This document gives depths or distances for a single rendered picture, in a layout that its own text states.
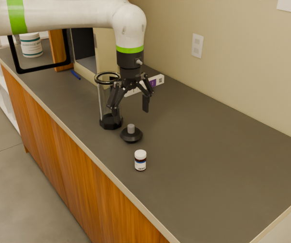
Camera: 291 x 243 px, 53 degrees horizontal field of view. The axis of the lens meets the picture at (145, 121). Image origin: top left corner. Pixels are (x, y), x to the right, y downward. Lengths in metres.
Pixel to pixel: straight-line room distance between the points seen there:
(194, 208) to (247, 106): 0.67
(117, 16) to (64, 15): 0.18
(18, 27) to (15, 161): 1.86
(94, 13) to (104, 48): 0.50
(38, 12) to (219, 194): 0.80
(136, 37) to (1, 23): 0.40
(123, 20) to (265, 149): 0.72
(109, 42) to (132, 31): 0.59
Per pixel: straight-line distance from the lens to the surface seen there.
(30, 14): 1.01
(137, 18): 0.94
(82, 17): 1.04
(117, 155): 1.12
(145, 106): 1.15
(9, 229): 2.24
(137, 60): 0.98
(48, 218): 2.21
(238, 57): 1.41
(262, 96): 1.39
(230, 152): 1.17
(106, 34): 1.50
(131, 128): 1.15
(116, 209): 1.25
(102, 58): 1.53
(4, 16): 1.01
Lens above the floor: 1.65
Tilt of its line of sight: 33 degrees down
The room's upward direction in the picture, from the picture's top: straight up
